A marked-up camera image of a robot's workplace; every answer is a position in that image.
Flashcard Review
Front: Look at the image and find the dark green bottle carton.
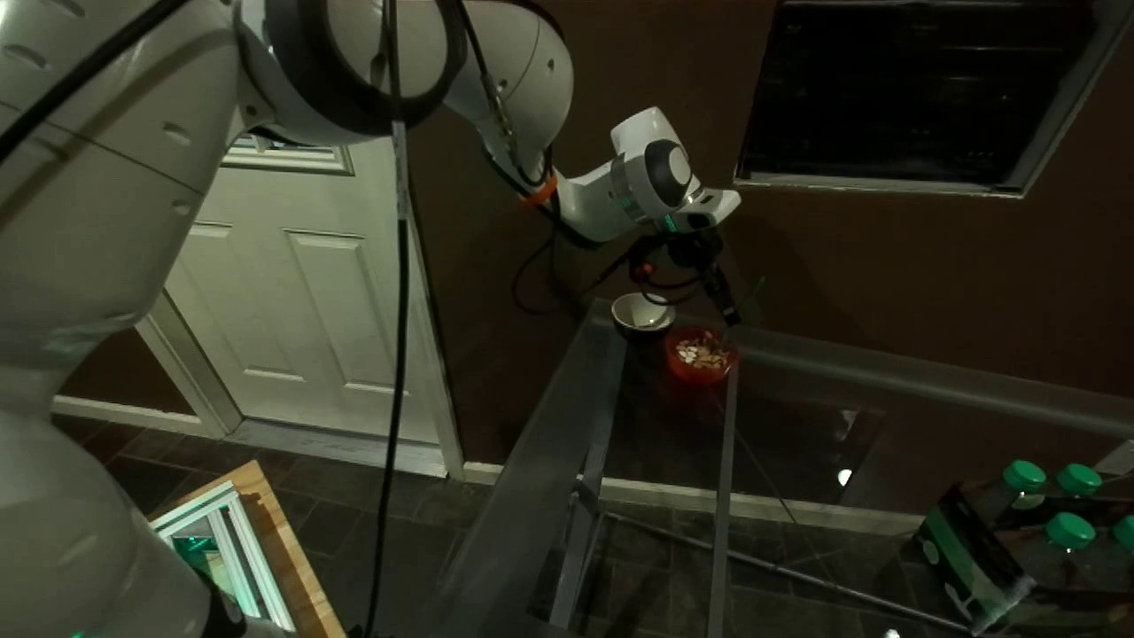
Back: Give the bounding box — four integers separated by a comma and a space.
910, 474, 1134, 638

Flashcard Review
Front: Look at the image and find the brown square cereal pile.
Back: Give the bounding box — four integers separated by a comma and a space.
671, 329, 729, 368

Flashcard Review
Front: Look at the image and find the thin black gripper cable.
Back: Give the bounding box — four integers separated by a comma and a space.
510, 190, 667, 320

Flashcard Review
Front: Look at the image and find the dark framed window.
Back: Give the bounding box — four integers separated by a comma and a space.
735, 0, 1134, 203

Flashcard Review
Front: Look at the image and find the green cap clear bottle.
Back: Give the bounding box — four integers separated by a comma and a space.
1055, 461, 1110, 515
1107, 509, 1134, 575
996, 458, 1052, 524
1041, 506, 1101, 586

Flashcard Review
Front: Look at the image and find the pink-red plastic bowl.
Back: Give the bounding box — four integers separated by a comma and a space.
658, 327, 745, 388

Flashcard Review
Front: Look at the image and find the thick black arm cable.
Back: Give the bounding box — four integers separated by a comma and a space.
353, 0, 420, 638

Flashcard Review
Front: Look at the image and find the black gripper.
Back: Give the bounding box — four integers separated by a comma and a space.
628, 219, 747, 329

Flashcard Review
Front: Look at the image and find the white panel door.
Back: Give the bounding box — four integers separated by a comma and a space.
135, 125, 461, 483

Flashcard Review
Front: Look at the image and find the glass desk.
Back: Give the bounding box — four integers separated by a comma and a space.
544, 352, 986, 638

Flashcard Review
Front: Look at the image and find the white ceramic bowl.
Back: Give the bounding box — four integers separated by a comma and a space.
608, 289, 681, 340

